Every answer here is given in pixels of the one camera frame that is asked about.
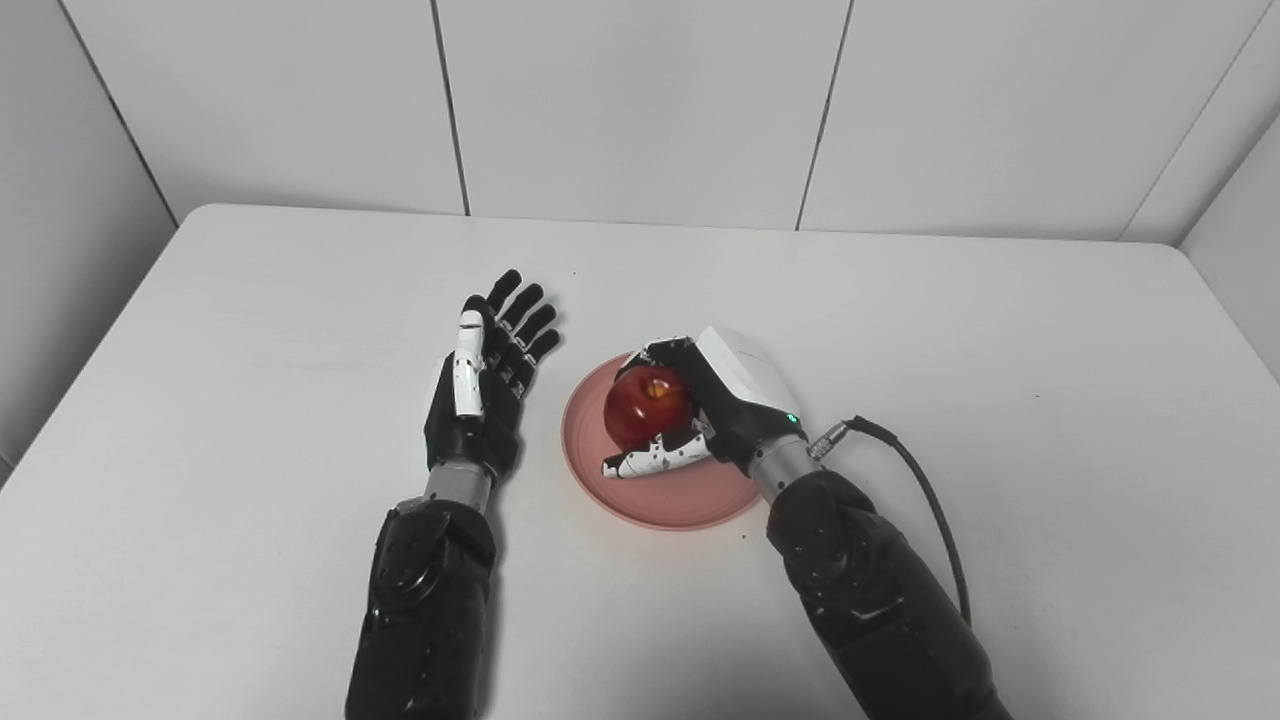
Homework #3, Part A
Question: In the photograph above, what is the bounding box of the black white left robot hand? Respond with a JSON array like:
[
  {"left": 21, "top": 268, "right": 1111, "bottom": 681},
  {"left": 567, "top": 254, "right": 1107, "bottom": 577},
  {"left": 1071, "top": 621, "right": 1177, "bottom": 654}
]
[{"left": 424, "top": 268, "right": 562, "bottom": 486}]

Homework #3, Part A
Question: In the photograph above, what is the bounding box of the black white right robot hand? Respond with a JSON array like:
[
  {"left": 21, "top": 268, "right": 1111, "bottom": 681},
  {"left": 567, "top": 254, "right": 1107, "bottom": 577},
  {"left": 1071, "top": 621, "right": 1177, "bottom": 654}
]
[{"left": 602, "top": 325, "right": 809, "bottom": 481}]

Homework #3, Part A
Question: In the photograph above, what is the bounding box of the red apple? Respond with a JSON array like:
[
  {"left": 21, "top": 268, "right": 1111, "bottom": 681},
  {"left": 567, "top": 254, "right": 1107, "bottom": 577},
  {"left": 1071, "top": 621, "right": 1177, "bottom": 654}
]
[{"left": 604, "top": 365, "right": 698, "bottom": 453}]

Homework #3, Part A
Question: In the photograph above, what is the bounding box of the pink round plate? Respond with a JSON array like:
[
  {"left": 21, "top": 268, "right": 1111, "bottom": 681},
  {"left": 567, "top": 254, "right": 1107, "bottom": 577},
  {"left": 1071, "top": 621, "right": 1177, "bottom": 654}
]
[{"left": 561, "top": 350, "right": 766, "bottom": 531}]

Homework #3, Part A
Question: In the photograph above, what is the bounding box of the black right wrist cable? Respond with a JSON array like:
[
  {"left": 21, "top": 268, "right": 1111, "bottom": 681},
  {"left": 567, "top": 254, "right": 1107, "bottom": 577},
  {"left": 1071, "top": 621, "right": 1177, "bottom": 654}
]
[{"left": 808, "top": 416, "right": 973, "bottom": 629}]

